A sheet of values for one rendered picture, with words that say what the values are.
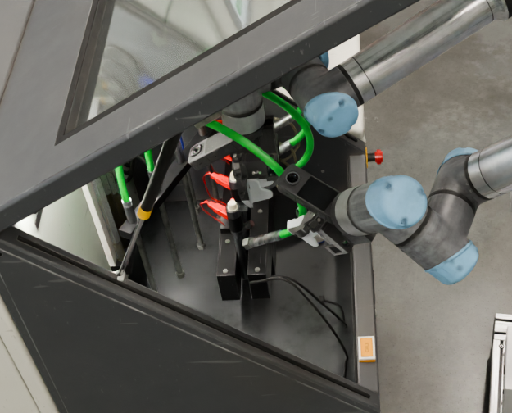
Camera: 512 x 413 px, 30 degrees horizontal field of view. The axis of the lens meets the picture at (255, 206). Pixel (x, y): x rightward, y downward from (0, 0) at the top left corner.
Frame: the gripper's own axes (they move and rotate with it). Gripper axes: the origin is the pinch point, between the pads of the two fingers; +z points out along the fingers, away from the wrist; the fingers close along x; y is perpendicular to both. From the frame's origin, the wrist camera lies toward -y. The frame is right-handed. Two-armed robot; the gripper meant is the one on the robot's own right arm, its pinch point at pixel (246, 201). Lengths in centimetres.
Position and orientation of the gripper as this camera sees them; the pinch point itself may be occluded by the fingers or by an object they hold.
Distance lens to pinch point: 181.8
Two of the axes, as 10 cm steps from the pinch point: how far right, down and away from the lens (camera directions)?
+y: 9.9, -0.5, -1.1
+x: 0.4, -7.3, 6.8
